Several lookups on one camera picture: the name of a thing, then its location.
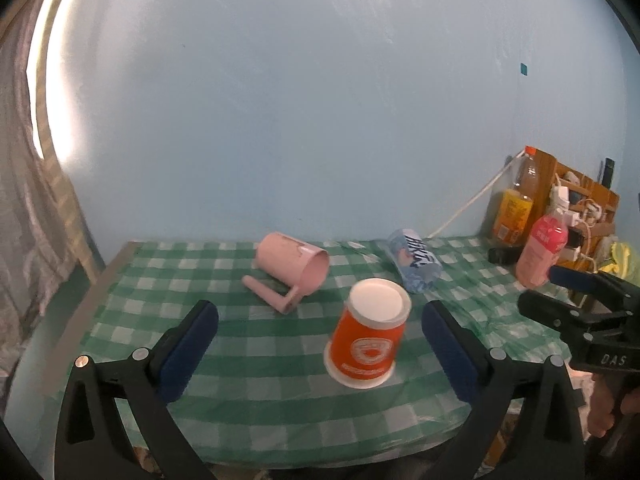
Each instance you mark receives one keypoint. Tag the wooden desk organizer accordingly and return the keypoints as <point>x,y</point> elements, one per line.
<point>580,200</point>

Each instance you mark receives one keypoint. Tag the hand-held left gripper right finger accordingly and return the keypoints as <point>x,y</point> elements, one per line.
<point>450,355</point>

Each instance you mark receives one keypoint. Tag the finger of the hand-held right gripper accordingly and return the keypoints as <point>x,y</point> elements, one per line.
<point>575,278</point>
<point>550,307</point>

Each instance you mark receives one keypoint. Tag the pink drink bottle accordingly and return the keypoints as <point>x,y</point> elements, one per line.
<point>542,247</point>

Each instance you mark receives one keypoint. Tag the orange juice bottle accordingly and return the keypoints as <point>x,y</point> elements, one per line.
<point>515,202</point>

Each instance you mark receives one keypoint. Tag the orange paper cup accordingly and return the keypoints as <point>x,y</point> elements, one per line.
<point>367,342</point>

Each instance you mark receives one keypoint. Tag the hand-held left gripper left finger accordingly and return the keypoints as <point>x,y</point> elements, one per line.
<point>189,352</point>

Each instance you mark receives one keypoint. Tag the yellow cloth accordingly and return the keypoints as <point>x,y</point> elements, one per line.
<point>624,260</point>

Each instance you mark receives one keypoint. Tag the blue and white packet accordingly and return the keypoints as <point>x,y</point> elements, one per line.
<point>412,259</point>

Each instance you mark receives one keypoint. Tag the pink plastic mug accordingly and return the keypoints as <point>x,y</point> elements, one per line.
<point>292,267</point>

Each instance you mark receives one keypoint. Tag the white power adapter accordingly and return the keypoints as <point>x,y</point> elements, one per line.
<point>560,194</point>

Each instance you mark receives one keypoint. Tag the green checked tablecloth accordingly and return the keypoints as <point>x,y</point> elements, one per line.
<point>280,360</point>

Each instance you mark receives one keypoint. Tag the person's right hand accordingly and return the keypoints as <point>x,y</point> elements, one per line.
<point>600,410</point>

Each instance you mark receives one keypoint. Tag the grey curtain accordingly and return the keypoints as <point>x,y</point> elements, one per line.
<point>35,240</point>

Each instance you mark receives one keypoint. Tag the black box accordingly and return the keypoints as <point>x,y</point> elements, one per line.
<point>504,255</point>

